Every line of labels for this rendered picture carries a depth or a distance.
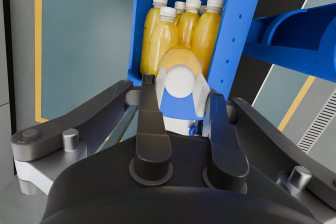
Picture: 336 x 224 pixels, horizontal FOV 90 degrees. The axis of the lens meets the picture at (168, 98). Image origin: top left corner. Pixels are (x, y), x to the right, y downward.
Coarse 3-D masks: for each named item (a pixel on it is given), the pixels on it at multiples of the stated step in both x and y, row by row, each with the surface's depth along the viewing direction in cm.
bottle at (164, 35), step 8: (160, 16) 40; (168, 16) 39; (160, 24) 39; (168, 24) 39; (152, 32) 41; (160, 32) 39; (168, 32) 39; (176, 32) 41; (152, 40) 41; (160, 40) 39; (168, 40) 40; (176, 40) 41; (152, 48) 41; (160, 48) 40; (168, 48) 40; (152, 56) 41; (160, 56) 41; (152, 64) 42; (152, 72) 43
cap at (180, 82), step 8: (168, 72) 21; (176, 72) 21; (184, 72) 20; (168, 80) 21; (176, 80) 21; (184, 80) 21; (192, 80) 21; (168, 88) 21; (176, 88) 21; (184, 88) 21; (192, 88) 21; (176, 96) 22; (184, 96) 22
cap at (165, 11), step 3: (162, 6) 39; (162, 9) 39; (165, 9) 39; (168, 9) 39; (171, 9) 39; (174, 9) 39; (162, 12) 39; (165, 12) 39; (168, 12) 39; (171, 12) 39; (174, 12) 40; (168, 15) 39; (171, 15) 39; (174, 15) 40
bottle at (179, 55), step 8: (176, 48) 27; (184, 48) 28; (168, 56) 25; (176, 56) 24; (184, 56) 24; (192, 56) 25; (160, 64) 26; (168, 64) 24; (176, 64) 22; (184, 64) 22; (192, 64) 24; (200, 64) 26; (192, 72) 23; (200, 72) 26
